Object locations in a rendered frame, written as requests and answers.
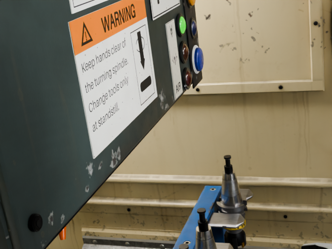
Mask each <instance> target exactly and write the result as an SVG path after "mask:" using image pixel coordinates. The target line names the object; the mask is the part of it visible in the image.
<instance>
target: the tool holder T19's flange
mask: <svg viewBox="0 0 332 249"><path fill-rule="evenodd" d="M241 196H242V195H241ZM246 205H247V199H246V198H245V197H244V196H242V202H241V203H240V204H239V205H236V206H225V205H223V204H222V203H221V197H220V198H219V202H217V208H218V210H217V212H218V213H237V214H241V215H242V216H245V212H244V211H247V210H248V208H247V206H246Z"/></svg>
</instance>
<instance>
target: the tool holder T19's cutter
mask: <svg viewBox="0 0 332 249"><path fill-rule="evenodd" d="M224 241H225V243H230V244H231V246H232V247H233V249H238V247H239V246H242V248H244V246H245V245H246V244H247V243H246V234H245V232H244V230H242V231H241V232H240V233H237V234H230V233H228V232H227V231H226V232H225V234H224Z"/></svg>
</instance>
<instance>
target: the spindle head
mask: <svg viewBox="0 0 332 249"><path fill-rule="evenodd" d="M118 1H121V0H107V1H104V2H102V3H99V4H97V5H94V6H91V7H89V8H86V9H84V10H81V11H79V12H76V13H73V14H71V9H70V3H69V0H0V249H46V248H47V247H48V246H49V245H50V243H51V242H52V241H53V240H54V239H55V238H56V237H57V236H58V234H59V233H60V232H61V231H62V230H63V229H64V228H65V227H66V225H67V224H68V223H69V222H70V221H71V220H72V219H73V218H74V216H75V215H76V214H77V213H78V212H79V211H80V210H81V209H82V207H83V206H84V205H85V204H86V203H87V202H88V201H89V199H90V198H91V197H92V196H93V195H94V194H95V193H96V192H97V190H98V189H99V188H100V187H101V186H102V185H103V184H104V182H105V181H106V180H107V179H108V178H109V177H110V176H111V175H112V173H113V172H114V171H115V170H116V169H117V168H118V167H119V166H120V164H121V163H122V162H123V161H124V160H125V159H126V158H127V157H128V155H129V154H130V153H131V152H132V151H133V150H134V149H135V147H136V146H137V145H138V144H139V143H140V142H141V141H142V140H143V138H144V137H145V136H146V135H147V134H148V133H149V132H150V131H151V129H152V128H153V127H154V126H155V125H156V124H157V123H158V122H159V120H160V119H161V118H162V117H163V116H164V115H165V114H166V112H167V111H168V110H169V109H170V108H171V107H172V106H173V105H174V103H175V102H176V101H177V100H178V99H179V98H180V97H181V95H182V94H183V93H184V92H185V91H186V89H185V88H184V86H183V82H182V89H183V93H182V94H181V95H180V96H179V97H178V98H177V99H176V100H174V93H173V85H172V77H171V69H170V61H169V53H168V45H167V38H166V27H165V24H166V23H167V22H169V21H171V20H172V19H174V23H175V31H176V17H177V15H178V14H179V13H181V14H183V16H184V7H183V0H180V5H179V6H177V7H176V8H174V9H172V10H170V11H169V12H167V13H165V14H163V15H162V16H160V17H158V18H157V19H155V20H152V18H151V11H150V3H149V0H144V1H145V9H146V16H147V23H148V30H149V38H150V45H151V52H152V59H153V67H154V74H155V81H156V89H157V97H156V98H155V99H154V100H153V101H152V102H151V103H150V104H149V105H148V106H147V107H146V108H145V109H144V110H143V111H142V112H141V113H140V114H139V115H138V116H137V117H136V118H135V119H134V120H133V121H132V122H131V123H130V124H129V125H128V126H127V127H126V128H125V129H124V130H123V131H122V132H121V133H120V134H119V135H118V136H117V137H116V138H115V139H114V140H113V141H112V142H111V143H110V144H109V145H108V146H107V147H106V148H105V149H104V150H103V151H102V152H101V153H100V154H99V155H98V156H97V157H96V158H95V159H93V156H92V151H91V145H90V140H89V135H88V129H87V124H86V119H85V113H84V108H83V101H82V95H81V90H80V85H79V79H78V74H77V69H76V64H75V58H74V53H73V47H72V42H71V37H70V31H69V26H68V22H70V21H72V20H75V19H77V18H79V17H82V16H84V15H87V14H89V13H92V12H94V11H97V10H99V9H101V8H104V7H106V6H109V5H111V4H114V3H116V2H118ZM184 18H185V16H184ZM176 39H177V48H178V56H179V45H180V43H181V41H186V43H187V34H186V29H185V34H184V36H183V37H180V36H179V35H178V34H177V31H176ZM187 44H188V43H187ZM179 65H180V72H181V81H182V73H183V69H184V68H185V67H188V68H189V69H190V60H189V56H188V61H187V63H186V64H183V63H182V62H181V61H180V57H179ZM190 71H191V69H190Z"/></svg>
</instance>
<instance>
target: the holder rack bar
mask: <svg viewBox="0 0 332 249"><path fill-rule="evenodd" d="M221 190H222V187H221V186H205V187H204V189H203V191H202V193H201V195H200V197H199V199H198V200H197V202H196V204H195V206H194V208H193V210H192V212H191V214H190V216H189V218H188V220H187V222H186V224H185V226H184V228H183V230H182V232H181V233H180V235H179V237H178V239H177V241H176V243H175V245H174V247H173V249H179V245H180V244H188V245H189V249H195V242H196V227H197V226H198V220H199V214H198V213H197V209H199V208H205V209H206V212H205V219H207V220H209V218H210V216H211V213H212V212H214V213H216V211H217V202H219V200H218V198H219V195H220V193H221Z"/></svg>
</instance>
